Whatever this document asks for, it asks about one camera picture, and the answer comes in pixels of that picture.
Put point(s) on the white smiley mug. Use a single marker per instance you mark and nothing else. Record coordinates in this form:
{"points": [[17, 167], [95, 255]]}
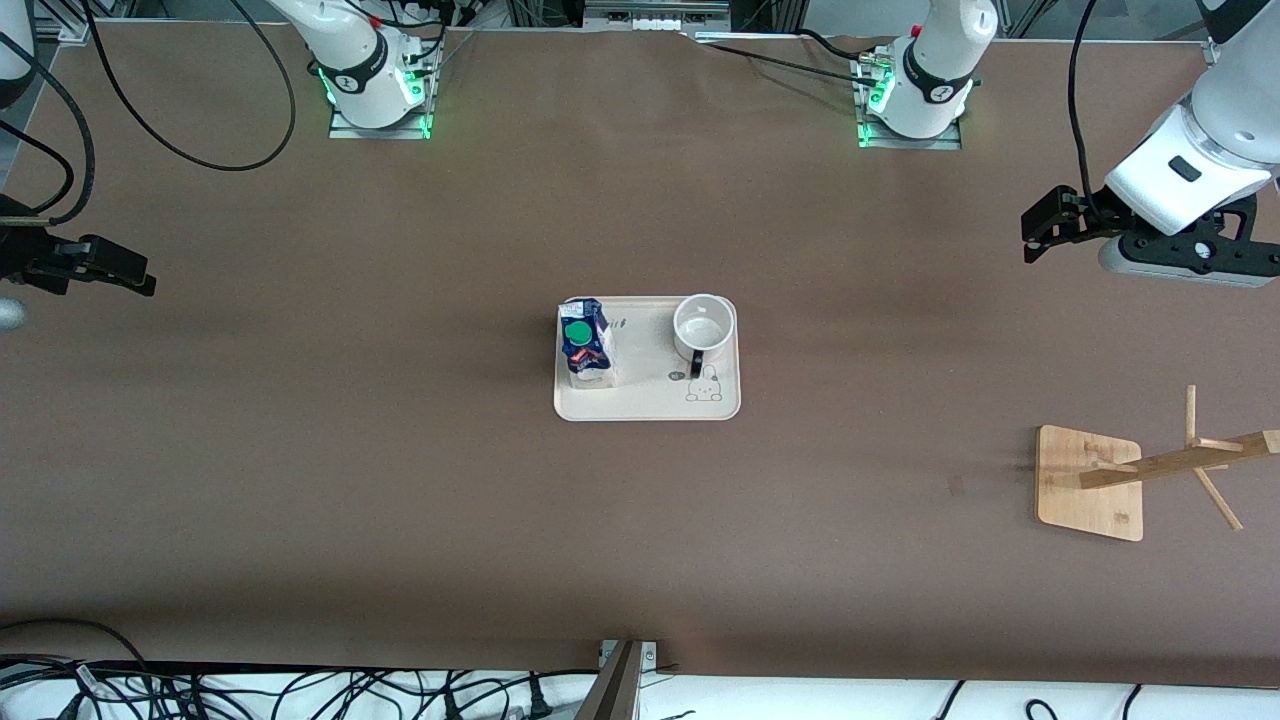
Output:
{"points": [[705, 322]]}

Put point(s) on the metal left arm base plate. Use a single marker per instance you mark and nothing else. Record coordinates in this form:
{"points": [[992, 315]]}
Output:
{"points": [[950, 142]]}

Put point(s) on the white power strip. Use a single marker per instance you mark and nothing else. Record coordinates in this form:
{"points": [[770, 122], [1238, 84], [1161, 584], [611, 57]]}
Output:
{"points": [[658, 23]]}

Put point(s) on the grey metal rack unit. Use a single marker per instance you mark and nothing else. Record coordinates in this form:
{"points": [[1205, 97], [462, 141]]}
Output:
{"points": [[655, 8]]}

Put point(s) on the blue milk carton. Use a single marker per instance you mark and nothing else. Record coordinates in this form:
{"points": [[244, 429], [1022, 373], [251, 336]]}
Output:
{"points": [[588, 345]]}

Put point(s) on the brown table cover sheet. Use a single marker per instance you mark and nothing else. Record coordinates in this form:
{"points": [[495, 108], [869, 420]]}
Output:
{"points": [[400, 500]]}

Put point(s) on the aluminium camera post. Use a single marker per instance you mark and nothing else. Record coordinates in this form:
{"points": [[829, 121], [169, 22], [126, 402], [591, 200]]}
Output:
{"points": [[615, 690]]}

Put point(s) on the wooden cup hanging rack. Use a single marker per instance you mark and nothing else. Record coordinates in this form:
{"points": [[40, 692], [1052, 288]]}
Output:
{"points": [[1085, 500]]}

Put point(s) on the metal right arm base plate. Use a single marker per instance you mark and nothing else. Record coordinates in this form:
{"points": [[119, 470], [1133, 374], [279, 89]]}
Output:
{"points": [[345, 130]]}

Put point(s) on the small metal bracket plate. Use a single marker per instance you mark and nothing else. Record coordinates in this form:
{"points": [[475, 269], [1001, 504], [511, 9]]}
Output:
{"points": [[651, 655]]}

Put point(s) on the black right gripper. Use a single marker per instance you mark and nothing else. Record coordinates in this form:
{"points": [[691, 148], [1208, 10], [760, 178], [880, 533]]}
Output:
{"points": [[22, 258]]}

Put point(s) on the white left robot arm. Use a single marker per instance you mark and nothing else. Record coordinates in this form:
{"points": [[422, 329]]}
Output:
{"points": [[935, 70]]}

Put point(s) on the aluminium frame profile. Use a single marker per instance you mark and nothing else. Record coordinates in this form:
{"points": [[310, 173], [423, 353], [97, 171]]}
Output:
{"points": [[60, 20], [1211, 52]]}

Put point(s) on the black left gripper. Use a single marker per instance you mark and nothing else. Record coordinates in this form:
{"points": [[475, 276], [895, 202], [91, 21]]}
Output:
{"points": [[1085, 216]]}

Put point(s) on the cream tray with rabbit print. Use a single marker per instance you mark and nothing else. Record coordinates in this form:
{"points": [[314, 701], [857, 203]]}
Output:
{"points": [[650, 395]]}

